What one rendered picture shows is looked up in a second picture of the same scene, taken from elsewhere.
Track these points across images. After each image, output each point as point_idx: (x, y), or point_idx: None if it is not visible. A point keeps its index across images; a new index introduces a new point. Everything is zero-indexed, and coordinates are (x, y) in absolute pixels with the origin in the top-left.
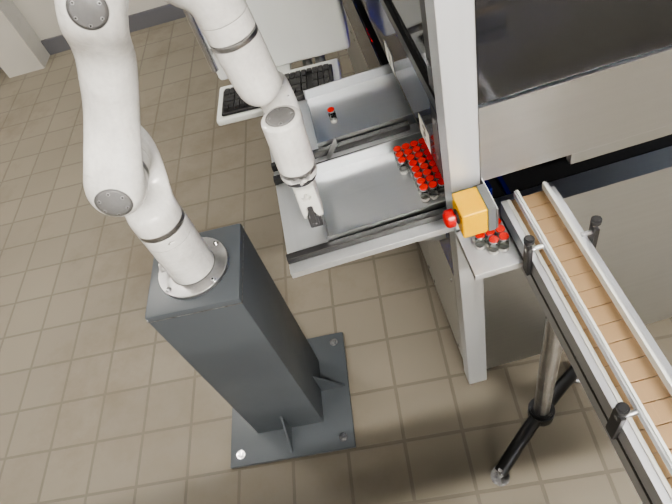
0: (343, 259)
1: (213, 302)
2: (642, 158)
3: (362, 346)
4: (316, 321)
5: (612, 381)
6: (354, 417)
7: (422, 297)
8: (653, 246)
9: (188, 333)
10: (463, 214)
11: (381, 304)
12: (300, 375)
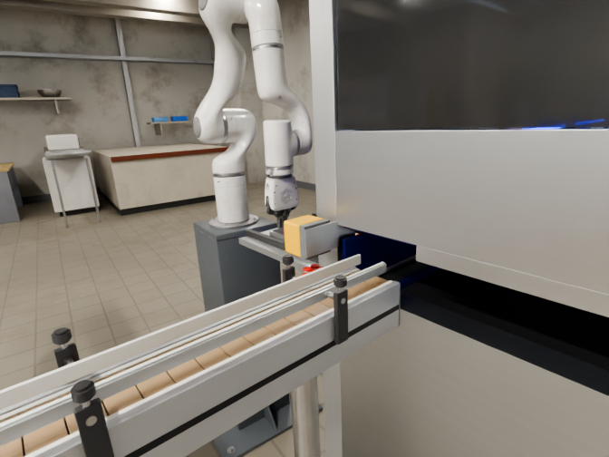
0: (261, 248)
1: (210, 231)
2: (546, 351)
3: (319, 428)
4: (323, 389)
5: (134, 365)
6: (252, 452)
7: None
8: None
9: (201, 250)
10: (285, 220)
11: None
12: None
